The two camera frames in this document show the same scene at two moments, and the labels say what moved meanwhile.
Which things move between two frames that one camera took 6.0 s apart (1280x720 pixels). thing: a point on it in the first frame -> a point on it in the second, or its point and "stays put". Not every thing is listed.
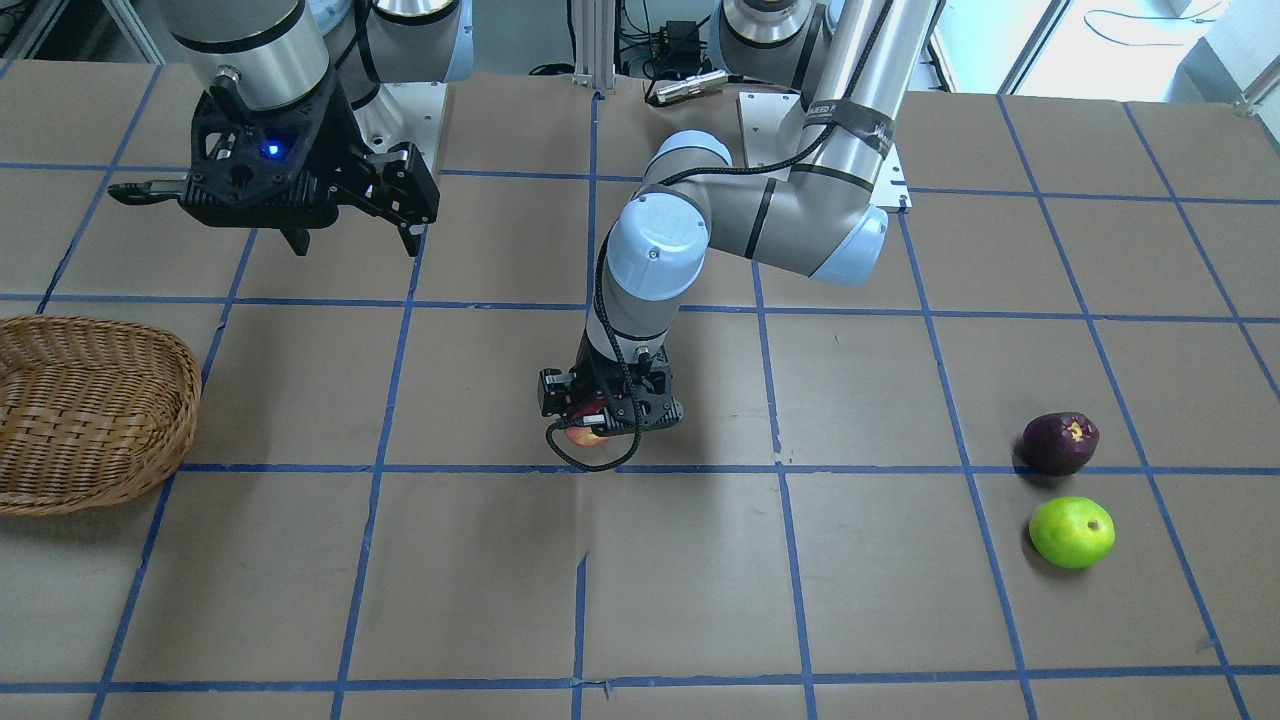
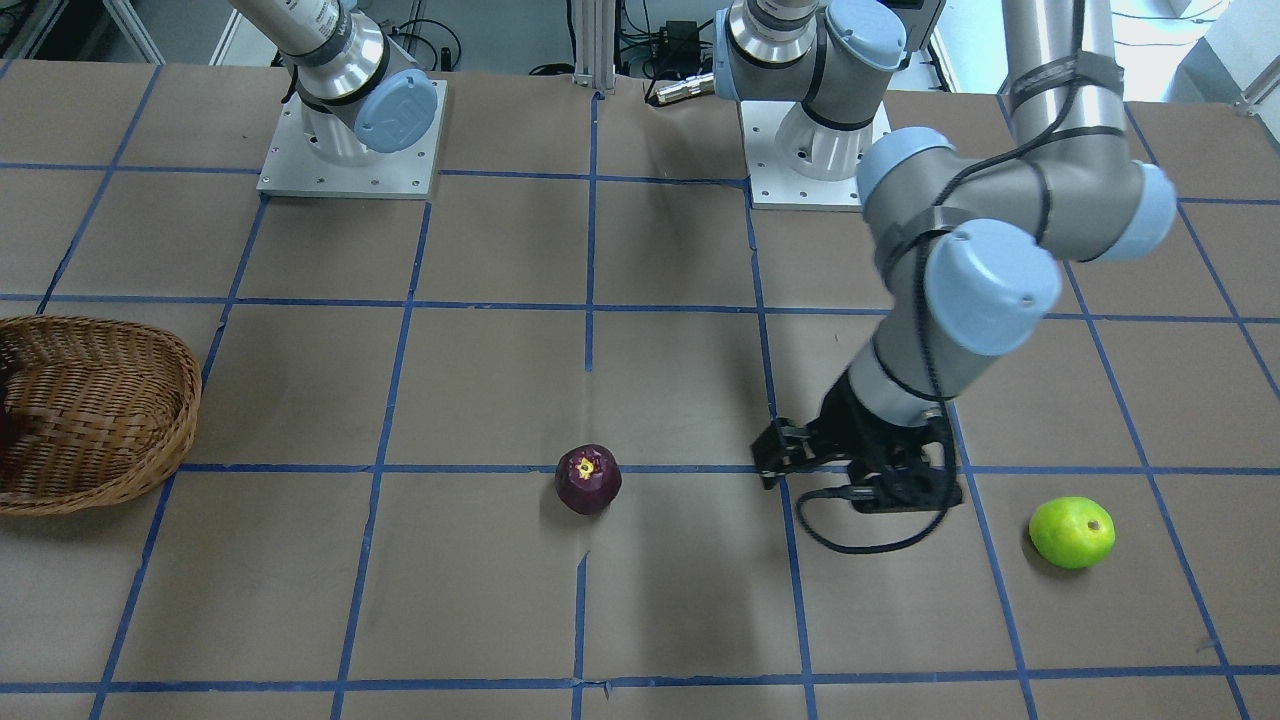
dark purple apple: [1055, 444] -> [588, 478]
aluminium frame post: [594, 44] stays put
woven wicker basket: [90, 411] stays put
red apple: [585, 436] -> [9, 428]
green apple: [1072, 532] stays put
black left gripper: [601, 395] -> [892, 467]
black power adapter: [680, 43] stays put
